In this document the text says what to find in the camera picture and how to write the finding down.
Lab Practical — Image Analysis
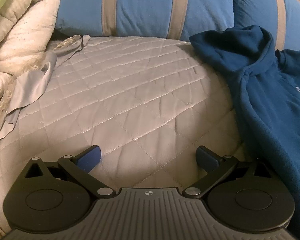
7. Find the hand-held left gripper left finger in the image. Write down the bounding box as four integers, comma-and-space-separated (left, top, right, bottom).
24, 145, 115, 198

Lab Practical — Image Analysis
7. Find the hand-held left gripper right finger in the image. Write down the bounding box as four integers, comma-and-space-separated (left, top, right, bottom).
182, 145, 274, 198

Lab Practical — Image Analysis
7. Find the navy blue hoodie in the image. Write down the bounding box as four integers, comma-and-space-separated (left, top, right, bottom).
189, 24, 300, 230

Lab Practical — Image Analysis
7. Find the grey quilted bed cover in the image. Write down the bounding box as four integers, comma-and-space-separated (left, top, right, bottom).
0, 36, 255, 235

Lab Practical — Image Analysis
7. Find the grey smooth sheet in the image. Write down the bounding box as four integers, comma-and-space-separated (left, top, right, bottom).
0, 35, 92, 140

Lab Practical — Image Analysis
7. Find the white quilted comforter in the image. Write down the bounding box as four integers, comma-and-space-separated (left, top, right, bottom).
0, 0, 63, 105

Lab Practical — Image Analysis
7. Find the blue grey-striped pillow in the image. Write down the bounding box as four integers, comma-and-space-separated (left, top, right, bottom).
230, 0, 300, 53
55, 0, 234, 42

